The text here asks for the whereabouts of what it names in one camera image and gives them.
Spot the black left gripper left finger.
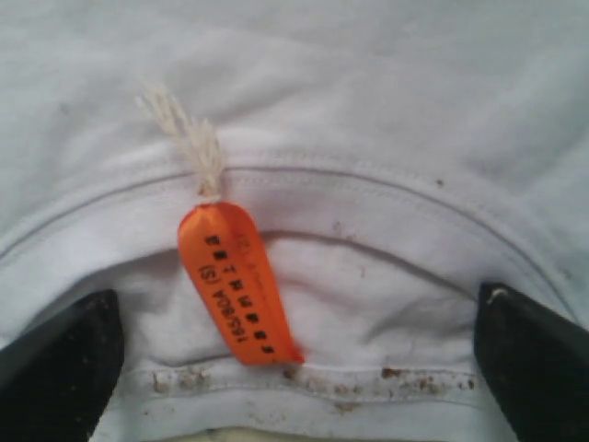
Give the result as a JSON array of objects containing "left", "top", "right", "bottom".
[{"left": 1, "top": 290, "right": 124, "bottom": 441}]

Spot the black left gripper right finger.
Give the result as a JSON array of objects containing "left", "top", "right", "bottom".
[{"left": 474, "top": 283, "right": 588, "bottom": 441}]

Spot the white t-shirt red lettering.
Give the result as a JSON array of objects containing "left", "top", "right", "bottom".
[{"left": 1, "top": 1, "right": 588, "bottom": 441}]

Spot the orange neck size tag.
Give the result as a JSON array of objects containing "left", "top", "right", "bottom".
[{"left": 178, "top": 202, "right": 305, "bottom": 366}]

